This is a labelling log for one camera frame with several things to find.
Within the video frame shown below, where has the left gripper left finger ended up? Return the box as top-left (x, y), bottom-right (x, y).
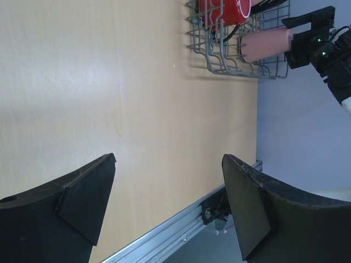
top-left (1, 153), bottom-right (116, 262)

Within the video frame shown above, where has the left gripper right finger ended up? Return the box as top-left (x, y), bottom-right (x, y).
top-left (222, 154), bottom-right (350, 262)

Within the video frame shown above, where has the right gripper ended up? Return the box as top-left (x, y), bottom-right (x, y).
top-left (281, 6), bottom-right (350, 79)

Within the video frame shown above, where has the pink cup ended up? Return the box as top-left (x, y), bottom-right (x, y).
top-left (240, 27), bottom-right (293, 62)

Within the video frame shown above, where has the red mug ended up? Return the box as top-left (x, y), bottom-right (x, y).
top-left (199, 0), bottom-right (252, 42)

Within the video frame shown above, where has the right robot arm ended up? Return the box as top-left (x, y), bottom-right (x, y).
top-left (281, 6), bottom-right (350, 113)

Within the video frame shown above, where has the aluminium rail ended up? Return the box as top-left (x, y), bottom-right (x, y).
top-left (98, 160), bottom-right (264, 263)

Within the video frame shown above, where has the grey wire dish rack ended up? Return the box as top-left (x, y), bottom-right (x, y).
top-left (186, 1), bottom-right (290, 79)

